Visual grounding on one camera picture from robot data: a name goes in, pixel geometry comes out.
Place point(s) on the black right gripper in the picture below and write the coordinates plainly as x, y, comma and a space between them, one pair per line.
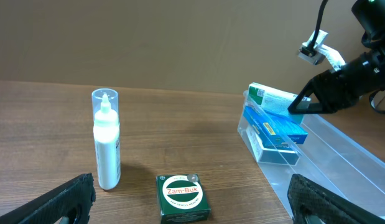
342, 89

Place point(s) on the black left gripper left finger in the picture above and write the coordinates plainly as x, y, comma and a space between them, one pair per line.
70, 202

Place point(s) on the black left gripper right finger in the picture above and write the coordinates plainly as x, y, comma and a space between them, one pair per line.
312, 203

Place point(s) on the white green medicine box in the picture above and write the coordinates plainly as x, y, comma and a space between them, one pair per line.
274, 101

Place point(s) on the white blue Hansaplast box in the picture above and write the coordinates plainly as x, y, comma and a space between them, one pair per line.
272, 153

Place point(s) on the blue VapoDrops box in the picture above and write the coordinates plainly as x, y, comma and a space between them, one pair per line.
271, 129

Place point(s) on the clear plastic container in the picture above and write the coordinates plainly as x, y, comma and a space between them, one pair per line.
331, 159

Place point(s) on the green Zam-Buk box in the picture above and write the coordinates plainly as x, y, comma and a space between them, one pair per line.
181, 199

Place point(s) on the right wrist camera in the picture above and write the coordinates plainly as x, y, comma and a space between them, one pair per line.
321, 52

